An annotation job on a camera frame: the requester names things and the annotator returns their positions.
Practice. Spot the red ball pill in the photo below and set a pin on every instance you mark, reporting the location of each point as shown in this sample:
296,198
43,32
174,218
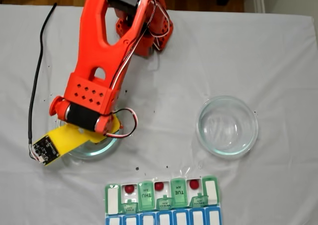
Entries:
159,185
194,184
129,188

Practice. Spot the weekly pill organizer box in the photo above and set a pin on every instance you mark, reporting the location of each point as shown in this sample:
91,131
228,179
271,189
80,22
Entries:
161,217

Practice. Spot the white tablecloth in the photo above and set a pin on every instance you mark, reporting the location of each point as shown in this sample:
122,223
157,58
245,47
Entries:
223,61

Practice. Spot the black camera circuit board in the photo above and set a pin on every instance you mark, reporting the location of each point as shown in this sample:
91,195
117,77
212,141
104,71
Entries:
44,149

